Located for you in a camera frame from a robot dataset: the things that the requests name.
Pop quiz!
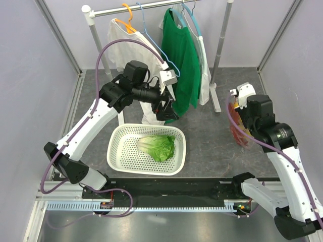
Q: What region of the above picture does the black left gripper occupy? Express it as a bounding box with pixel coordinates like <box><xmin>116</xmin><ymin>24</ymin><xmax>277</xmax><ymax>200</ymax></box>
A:
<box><xmin>133</xmin><ymin>82</ymin><xmax>179</xmax><ymax>121</ymax></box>

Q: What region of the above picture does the red plastic lobster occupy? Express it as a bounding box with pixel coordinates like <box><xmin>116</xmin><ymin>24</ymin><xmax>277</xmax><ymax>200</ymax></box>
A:
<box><xmin>229</xmin><ymin>102</ymin><xmax>252</xmax><ymax>150</ymax></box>

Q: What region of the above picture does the clear pink zip bag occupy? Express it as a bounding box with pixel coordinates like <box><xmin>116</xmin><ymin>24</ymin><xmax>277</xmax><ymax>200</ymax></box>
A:
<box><xmin>228</xmin><ymin>98</ymin><xmax>254</xmax><ymax>150</ymax></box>

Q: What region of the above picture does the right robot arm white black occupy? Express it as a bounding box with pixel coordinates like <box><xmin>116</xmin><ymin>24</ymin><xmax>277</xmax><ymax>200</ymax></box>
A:
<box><xmin>228</xmin><ymin>93</ymin><xmax>322</xmax><ymax>240</ymax></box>

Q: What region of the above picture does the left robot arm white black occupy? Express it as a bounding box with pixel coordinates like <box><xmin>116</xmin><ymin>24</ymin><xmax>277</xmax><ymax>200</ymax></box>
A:
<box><xmin>44</xmin><ymin>60</ymin><xmax>179</xmax><ymax>198</ymax></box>

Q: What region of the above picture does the green lettuce head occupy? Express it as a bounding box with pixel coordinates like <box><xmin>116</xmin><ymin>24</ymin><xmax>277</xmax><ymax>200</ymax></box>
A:
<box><xmin>137</xmin><ymin>135</ymin><xmax>175</xmax><ymax>162</ymax></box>

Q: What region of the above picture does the white perforated plastic basket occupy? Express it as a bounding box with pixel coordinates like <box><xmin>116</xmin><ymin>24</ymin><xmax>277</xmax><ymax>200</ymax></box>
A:
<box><xmin>106</xmin><ymin>124</ymin><xmax>186</xmax><ymax>176</ymax></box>

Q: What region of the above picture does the green t-shirt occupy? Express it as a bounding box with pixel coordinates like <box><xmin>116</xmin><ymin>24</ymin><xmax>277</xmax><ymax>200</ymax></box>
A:
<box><xmin>161</xmin><ymin>9</ymin><xmax>201</xmax><ymax>116</ymax></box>

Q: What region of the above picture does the white t-shirt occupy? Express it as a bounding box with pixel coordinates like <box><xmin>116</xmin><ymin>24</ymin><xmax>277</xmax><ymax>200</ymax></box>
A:
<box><xmin>107</xmin><ymin>18</ymin><xmax>177</xmax><ymax>126</ymax></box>

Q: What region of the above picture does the orange clothes hanger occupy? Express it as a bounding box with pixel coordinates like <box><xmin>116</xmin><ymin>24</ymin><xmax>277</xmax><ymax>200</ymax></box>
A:
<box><xmin>115</xmin><ymin>3</ymin><xmax>138</xmax><ymax>34</ymax></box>

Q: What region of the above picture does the teal clothes hanger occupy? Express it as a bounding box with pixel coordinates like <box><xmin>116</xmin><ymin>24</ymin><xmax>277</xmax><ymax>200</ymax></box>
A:
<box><xmin>171</xmin><ymin>4</ymin><xmax>202</xmax><ymax>39</ymax></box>

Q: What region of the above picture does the white garment on right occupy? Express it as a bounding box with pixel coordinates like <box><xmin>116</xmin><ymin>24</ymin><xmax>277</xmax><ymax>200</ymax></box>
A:
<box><xmin>162</xmin><ymin>8</ymin><xmax>209</xmax><ymax>105</ymax></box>

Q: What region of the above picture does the grey white clothes rack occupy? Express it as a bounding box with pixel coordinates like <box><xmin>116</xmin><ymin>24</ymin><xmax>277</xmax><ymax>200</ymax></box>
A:
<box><xmin>82</xmin><ymin>1</ymin><xmax>233</xmax><ymax>113</ymax></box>

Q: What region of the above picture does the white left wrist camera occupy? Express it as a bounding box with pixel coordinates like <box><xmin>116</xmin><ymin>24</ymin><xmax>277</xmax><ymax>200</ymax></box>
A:
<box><xmin>159</xmin><ymin>62</ymin><xmax>177</xmax><ymax>100</ymax></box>

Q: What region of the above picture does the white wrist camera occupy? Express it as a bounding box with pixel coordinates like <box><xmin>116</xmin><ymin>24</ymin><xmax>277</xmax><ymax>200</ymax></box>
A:
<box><xmin>159</xmin><ymin>62</ymin><xmax>177</xmax><ymax>100</ymax></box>
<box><xmin>230</xmin><ymin>82</ymin><xmax>256</xmax><ymax>109</ymax></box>

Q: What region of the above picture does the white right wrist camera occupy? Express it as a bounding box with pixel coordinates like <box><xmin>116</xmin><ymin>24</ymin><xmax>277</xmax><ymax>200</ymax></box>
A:
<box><xmin>230</xmin><ymin>82</ymin><xmax>256</xmax><ymax>109</ymax></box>

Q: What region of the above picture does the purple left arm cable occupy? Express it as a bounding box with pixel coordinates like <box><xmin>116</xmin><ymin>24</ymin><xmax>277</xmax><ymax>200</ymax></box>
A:
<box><xmin>40</xmin><ymin>39</ymin><xmax>167</xmax><ymax>195</ymax></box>

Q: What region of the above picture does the light blue wire hanger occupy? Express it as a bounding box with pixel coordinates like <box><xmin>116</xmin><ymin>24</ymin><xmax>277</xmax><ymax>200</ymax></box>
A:
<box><xmin>136</xmin><ymin>2</ymin><xmax>180</xmax><ymax>78</ymax></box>

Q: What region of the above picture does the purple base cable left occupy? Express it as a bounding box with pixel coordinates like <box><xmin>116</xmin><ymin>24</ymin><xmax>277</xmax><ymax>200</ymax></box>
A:
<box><xmin>46</xmin><ymin>189</ymin><xmax>134</xmax><ymax>229</ymax></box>

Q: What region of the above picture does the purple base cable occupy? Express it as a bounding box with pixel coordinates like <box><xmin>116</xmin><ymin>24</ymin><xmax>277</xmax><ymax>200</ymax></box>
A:
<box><xmin>46</xmin><ymin>189</ymin><xmax>134</xmax><ymax>229</ymax></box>
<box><xmin>226</xmin><ymin>199</ymin><xmax>262</xmax><ymax>219</ymax></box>

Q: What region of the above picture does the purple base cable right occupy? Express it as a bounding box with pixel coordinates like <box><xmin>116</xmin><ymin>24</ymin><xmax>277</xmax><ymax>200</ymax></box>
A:
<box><xmin>226</xmin><ymin>199</ymin><xmax>262</xmax><ymax>219</ymax></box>

